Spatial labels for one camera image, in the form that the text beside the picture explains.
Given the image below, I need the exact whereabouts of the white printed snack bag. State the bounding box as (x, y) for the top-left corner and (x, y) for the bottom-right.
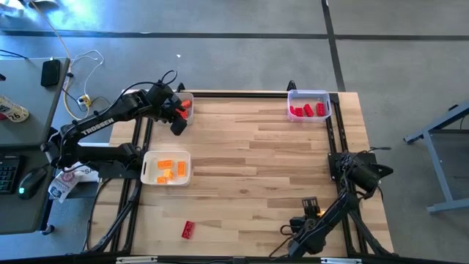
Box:
(47, 163), (86, 203)

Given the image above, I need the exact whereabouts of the yellow cable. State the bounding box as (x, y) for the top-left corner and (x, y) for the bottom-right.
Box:
(63, 75), (92, 122)

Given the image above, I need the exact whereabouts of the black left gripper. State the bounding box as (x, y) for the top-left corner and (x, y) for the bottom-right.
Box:
(148, 82), (188, 136)

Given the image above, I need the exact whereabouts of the silver aluminium profile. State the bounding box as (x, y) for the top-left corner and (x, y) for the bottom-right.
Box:
(320, 257), (363, 264)
(116, 256), (159, 264)

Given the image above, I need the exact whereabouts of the black phone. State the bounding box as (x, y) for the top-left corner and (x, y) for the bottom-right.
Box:
(40, 59), (62, 87)

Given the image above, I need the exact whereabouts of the white plastic bin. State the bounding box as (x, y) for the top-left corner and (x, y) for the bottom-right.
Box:
(140, 150), (192, 187)
(160, 91), (195, 126)

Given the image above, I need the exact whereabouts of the beige cable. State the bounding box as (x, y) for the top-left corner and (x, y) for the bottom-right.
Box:
(29, 0), (72, 59)

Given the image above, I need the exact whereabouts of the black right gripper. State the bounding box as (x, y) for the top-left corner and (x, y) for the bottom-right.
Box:
(289, 197), (329, 235)

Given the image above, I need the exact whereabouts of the grey metal desk frame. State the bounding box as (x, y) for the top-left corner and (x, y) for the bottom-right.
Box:
(402, 100), (469, 216)

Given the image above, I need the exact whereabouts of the white number tag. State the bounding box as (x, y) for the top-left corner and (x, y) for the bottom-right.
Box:
(0, 94), (30, 124)

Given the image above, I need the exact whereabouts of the thin black cable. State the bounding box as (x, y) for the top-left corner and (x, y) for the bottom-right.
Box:
(0, 48), (29, 60)

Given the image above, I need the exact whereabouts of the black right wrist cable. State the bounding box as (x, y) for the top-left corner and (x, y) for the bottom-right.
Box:
(269, 223), (312, 257)

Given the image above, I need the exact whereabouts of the black keyboard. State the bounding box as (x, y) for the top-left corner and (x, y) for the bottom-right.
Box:
(0, 153), (21, 195)

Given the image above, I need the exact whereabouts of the black aluminium table frame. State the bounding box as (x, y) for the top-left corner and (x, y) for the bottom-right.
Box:
(82, 89), (396, 264)

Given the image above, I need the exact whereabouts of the dark grey desk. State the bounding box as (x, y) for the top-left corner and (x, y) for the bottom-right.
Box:
(0, 144), (62, 235)

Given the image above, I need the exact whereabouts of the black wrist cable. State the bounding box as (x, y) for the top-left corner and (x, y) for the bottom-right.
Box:
(109, 69), (179, 107)
(269, 223), (312, 257)

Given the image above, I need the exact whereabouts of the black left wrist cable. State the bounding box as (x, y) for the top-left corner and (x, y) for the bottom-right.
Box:
(109, 69), (179, 107)

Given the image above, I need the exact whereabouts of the white cable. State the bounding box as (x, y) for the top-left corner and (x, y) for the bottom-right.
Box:
(69, 48), (106, 98)

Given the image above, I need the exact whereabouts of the person's shoe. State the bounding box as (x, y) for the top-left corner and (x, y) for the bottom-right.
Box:
(21, 0), (60, 11)

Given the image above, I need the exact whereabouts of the clear plastic bin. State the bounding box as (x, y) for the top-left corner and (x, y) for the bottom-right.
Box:
(287, 89), (333, 123)

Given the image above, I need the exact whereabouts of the black computer mouse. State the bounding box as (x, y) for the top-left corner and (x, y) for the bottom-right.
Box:
(17, 167), (48, 201)

